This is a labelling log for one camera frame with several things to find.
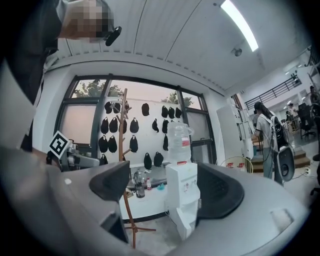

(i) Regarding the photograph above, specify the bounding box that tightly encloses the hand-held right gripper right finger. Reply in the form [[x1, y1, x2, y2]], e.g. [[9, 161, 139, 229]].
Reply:
[[196, 161, 245, 220]]

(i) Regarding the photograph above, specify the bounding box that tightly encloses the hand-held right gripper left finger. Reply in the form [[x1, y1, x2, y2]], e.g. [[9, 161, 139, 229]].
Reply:
[[89, 160, 131, 203]]

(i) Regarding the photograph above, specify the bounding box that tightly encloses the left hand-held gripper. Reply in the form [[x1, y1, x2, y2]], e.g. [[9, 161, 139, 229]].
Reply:
[[45, 130, 101, 172]]

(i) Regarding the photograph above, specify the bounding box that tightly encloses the white water dispenser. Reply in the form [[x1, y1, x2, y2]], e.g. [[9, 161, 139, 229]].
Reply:
[[165, 162, 202, 241]]

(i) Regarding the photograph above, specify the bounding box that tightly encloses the white cabinet door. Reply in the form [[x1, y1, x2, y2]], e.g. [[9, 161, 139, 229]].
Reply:
[[176, 202, 200, 241]]

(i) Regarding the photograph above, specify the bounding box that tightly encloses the tall white cabinet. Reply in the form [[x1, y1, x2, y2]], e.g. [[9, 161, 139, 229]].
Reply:
[[216, 103, 255, 161]]

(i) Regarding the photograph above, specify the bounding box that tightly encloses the clear water jug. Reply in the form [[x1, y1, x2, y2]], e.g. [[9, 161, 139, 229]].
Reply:
[[166, 122, 195, 166]]

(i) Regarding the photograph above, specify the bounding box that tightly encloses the dark drinking bottle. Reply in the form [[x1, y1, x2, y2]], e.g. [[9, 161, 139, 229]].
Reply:
[[135, 182, 146, 199]]

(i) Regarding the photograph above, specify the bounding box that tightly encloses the white table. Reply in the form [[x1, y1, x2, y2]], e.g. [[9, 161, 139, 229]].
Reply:
[[119, 164, 176, 222]]

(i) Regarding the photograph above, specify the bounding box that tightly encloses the wooden coat rack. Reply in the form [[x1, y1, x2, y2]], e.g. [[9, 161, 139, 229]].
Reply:
[[109, 87, 157, 250]]

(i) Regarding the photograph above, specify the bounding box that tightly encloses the black-framed window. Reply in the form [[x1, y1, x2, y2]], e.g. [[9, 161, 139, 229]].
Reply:
[[53, 74, 217, 173]]

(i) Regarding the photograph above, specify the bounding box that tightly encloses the group of black caps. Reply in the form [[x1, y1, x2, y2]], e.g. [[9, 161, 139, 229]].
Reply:
[[98, 101, 183, 171]]

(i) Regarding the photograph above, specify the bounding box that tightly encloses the person's dark shirt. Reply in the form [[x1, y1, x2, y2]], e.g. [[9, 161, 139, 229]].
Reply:
[[4, 0, 65, 152]]

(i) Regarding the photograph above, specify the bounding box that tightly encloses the black office chair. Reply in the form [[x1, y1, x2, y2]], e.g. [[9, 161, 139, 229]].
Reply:
[[297, 102, 317, 140]]

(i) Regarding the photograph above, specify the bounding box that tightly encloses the black metal railing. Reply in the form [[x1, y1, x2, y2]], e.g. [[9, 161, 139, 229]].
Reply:
[[244, 74, 302, 111]]

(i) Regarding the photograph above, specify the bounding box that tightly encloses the long ceiling light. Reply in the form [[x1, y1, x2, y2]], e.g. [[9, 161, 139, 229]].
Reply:
[[219, 0, 260, 53]]

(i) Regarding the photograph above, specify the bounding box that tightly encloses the black head-worn camera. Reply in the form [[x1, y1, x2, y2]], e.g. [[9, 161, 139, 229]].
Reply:
[[104, 25, 123, 47]]

